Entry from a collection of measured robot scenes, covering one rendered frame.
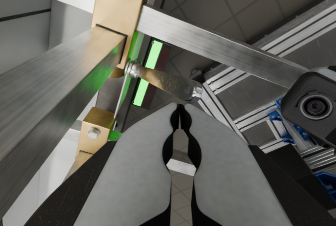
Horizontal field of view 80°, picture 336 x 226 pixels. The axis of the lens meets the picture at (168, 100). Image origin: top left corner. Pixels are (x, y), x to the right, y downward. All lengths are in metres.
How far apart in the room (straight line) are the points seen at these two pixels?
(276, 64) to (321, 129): 0.11
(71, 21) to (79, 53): 0.38
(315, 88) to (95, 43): 0.19
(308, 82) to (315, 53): 0.92
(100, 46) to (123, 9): 0.07
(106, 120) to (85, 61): 0.24
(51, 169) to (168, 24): 0.73
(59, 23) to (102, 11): 0.32
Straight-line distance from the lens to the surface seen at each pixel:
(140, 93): 0.47
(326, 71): 0.32
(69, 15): 0.55
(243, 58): 0.28
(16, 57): 0.51
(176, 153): 0.43
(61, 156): 0.81
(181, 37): 0.26
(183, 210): 2.13
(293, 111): 0.21
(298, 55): 1.09
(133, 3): 0.25
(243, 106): 1.11
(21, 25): 0.50
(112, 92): 0.49
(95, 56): 0.18
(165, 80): 0.16
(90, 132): 0.38
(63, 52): 0.17
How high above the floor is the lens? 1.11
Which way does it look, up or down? 60 degrees down
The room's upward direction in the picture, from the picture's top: 175 degrees counter-clockwise
